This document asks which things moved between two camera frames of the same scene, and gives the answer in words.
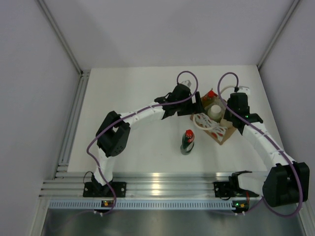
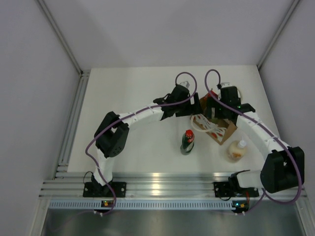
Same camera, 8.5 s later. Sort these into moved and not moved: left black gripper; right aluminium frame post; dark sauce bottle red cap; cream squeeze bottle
Moved: cream squeeze bottle
Not moved: dark sauce bottle red cap; right aluminium frame post; left black gripper
